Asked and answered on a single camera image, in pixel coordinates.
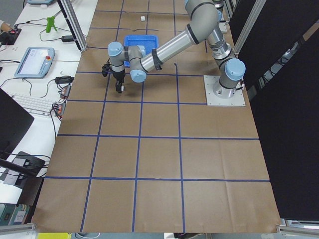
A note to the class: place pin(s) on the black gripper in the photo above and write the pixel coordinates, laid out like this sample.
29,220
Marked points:
118,75

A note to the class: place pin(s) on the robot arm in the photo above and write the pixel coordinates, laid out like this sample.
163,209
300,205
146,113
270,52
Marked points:
205,16

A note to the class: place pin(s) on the blue plastic tray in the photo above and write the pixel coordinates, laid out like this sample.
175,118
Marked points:
148,42

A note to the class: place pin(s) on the person hand at desk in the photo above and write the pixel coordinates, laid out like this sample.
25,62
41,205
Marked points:
4,27

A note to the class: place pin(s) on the black power adapter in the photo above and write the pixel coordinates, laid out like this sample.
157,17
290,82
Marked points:
64,80
67,38

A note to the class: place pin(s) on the white keyboard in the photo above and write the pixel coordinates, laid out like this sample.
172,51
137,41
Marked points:
34,105

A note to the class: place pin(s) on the brown paper table mat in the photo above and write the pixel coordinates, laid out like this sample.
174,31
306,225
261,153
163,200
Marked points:
155,158

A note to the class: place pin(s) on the teach pendant tablet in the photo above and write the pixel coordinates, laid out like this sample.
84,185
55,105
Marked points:
35,63

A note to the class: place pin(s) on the green reacher grabber tool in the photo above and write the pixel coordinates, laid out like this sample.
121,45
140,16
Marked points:
50,24

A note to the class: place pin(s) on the black monitor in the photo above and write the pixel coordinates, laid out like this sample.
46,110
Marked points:
15,121

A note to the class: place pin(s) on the black monitor stand base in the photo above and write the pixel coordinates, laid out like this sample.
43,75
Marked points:
32,163

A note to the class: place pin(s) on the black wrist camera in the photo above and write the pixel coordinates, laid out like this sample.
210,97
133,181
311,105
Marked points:
106,69

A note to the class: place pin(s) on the aluminium frame post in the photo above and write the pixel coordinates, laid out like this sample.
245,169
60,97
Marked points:
72,21

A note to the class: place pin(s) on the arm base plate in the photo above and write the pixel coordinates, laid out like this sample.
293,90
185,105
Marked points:
218,96

